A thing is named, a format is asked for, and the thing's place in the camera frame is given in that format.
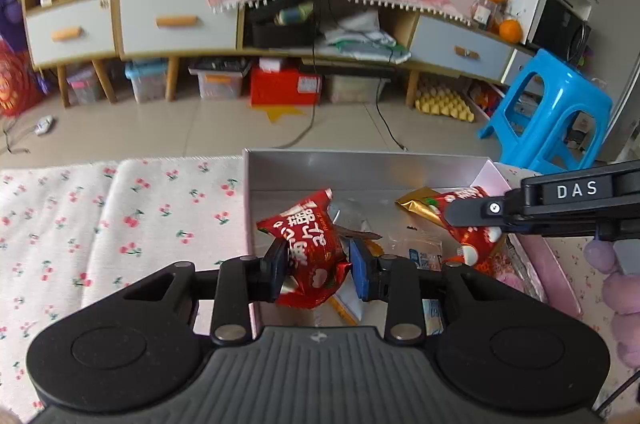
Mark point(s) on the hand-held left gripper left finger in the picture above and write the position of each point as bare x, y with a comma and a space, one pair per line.
276, 271

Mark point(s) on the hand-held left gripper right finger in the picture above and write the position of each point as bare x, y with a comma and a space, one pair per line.
361, 274

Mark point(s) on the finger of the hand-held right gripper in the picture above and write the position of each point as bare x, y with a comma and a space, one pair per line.
475, 211

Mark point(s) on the red snack packet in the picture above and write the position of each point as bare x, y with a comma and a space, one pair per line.
475, 244
310, 249

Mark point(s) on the orange lotus root packet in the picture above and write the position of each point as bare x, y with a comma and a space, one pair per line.
347, 306

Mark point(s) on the pink speckled snack packet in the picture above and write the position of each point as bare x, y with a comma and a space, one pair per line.
510, 276

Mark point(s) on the white blue snack packet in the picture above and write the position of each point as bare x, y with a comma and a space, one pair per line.
433, 316
425, 259

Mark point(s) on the silver cardboard box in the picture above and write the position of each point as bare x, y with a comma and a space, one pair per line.
350, 174

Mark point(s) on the person's right hand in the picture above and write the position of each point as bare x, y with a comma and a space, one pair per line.
625, 299

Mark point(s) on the yellow egg tray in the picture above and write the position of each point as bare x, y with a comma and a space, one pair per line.
442, 103

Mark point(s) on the blue plastic stool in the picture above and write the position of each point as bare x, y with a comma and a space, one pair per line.
550, 73

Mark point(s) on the grey tall cabinet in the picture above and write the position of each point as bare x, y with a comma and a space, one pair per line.
620, 53

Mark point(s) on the clear storage box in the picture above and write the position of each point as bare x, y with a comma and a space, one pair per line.
355, 89
220, 83
85, 86

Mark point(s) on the red cardboard box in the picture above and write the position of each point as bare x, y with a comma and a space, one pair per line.
280, 88

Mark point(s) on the black microwave oven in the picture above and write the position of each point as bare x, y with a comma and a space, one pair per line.
555, 26

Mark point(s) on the white green cloth pile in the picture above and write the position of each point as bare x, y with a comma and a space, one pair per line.
365, 38

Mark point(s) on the blue lid storage box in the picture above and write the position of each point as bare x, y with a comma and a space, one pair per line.
147, 81

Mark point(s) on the black storage box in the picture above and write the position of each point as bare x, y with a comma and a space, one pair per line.
280, 36

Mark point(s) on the wooden white drawer cabinet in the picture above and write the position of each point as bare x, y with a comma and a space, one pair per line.
145, 33

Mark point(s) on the white power strip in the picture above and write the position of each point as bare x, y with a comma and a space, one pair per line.
44, 125

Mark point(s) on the red printed bag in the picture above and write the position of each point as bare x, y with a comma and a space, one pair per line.
15, 83

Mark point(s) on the purple plush toy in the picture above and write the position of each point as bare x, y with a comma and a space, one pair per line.
10, 3

